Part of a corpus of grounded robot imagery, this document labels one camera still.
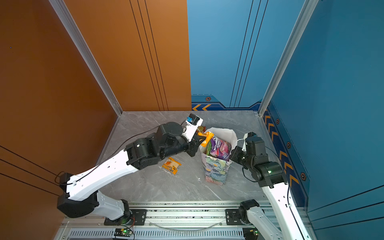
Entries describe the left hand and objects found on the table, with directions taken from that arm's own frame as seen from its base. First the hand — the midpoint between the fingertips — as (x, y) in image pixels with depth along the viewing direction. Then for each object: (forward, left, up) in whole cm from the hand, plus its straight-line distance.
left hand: (205, 136), depth 59 cm
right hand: (+1, -12, -13) cm, 18 cm away
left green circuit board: (-29, +38, -39) cm, 62 cm away
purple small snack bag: (+4, -9, -16) cm, 19 cm away
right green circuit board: (-29, -23, -39) cm, 53 cm away
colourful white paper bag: (-6, -6, -20) cm, 22 cm away
